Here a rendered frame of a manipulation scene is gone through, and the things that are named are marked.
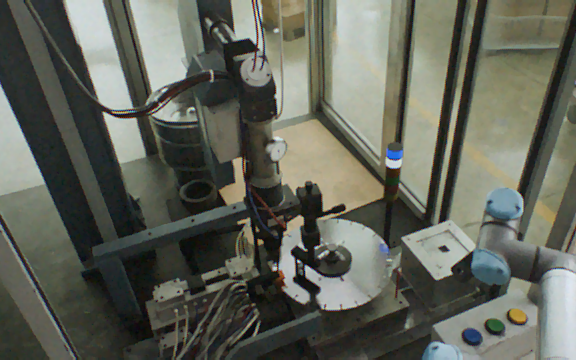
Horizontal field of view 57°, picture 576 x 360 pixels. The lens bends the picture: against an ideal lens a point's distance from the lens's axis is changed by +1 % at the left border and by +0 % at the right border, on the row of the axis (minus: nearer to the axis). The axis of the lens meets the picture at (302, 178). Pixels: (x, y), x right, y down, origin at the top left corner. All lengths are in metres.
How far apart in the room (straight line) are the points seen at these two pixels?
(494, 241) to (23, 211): 1.69
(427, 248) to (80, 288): 1.09
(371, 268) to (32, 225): 1.26
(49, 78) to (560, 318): 1.24
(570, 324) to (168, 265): 1.24
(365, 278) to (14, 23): 1.07
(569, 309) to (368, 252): 0.64
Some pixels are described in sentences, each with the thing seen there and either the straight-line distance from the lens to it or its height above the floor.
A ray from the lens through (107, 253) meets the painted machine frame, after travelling 1.48.
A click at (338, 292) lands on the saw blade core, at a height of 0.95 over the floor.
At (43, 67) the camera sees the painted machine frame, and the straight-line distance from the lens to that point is 1.46.
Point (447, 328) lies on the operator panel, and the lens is 1.43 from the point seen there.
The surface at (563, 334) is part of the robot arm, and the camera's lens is 0.95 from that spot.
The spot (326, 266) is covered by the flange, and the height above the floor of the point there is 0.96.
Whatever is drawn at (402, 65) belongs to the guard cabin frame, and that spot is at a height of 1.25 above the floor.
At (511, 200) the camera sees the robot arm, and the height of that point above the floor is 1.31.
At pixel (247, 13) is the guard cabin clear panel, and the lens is 2.18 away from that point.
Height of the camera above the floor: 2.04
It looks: 39 degrees down
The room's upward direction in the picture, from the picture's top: 3 degrees counter-clockwise
